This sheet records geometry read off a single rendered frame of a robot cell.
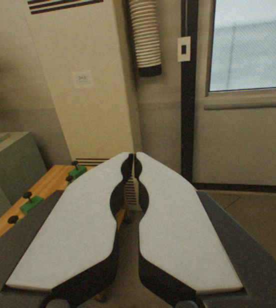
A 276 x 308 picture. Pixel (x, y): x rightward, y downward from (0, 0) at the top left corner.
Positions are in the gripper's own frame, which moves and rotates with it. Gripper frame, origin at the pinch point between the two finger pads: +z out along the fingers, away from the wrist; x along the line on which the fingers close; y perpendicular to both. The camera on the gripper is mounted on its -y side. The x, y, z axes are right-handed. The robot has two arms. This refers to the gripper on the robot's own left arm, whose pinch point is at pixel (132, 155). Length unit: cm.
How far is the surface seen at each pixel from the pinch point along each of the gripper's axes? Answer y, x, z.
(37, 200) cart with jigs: 72, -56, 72
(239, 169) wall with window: 87, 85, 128
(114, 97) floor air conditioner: 25, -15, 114
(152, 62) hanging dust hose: 5, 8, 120
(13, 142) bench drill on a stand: 63, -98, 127
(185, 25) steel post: -14, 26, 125
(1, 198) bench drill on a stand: 98, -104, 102
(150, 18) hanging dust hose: -17, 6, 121
